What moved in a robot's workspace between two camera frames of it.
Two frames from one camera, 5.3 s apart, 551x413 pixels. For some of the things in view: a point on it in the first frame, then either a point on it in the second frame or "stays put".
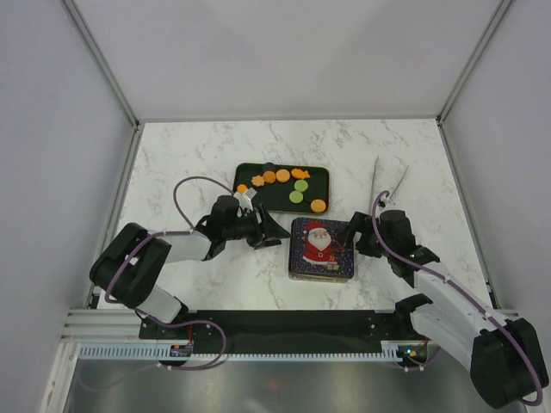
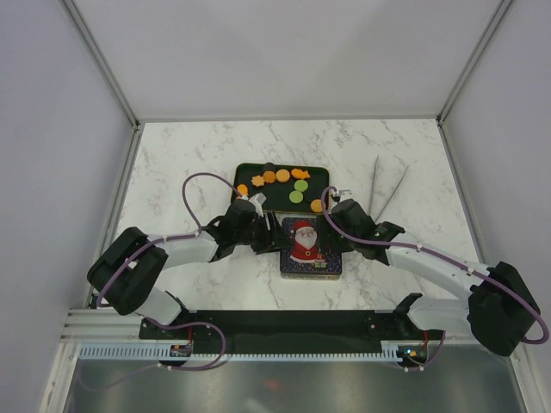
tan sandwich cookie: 318,206 stays put
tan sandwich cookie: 282,175 stays put
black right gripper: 363,224 -> 326,227
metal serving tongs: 373,184 stays put
